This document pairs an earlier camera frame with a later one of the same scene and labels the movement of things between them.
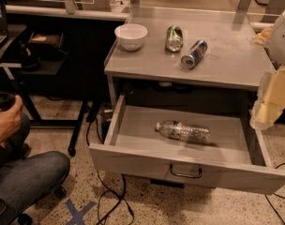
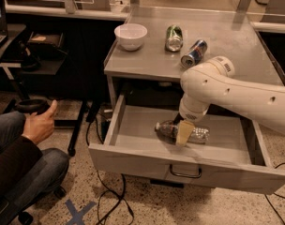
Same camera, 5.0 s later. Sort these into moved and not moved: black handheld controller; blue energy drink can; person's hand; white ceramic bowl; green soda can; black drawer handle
Moved: black handheld controller; person's hand
Not moved: black drawer handle; white ceramic bowl; blue energy drink can; green soda can
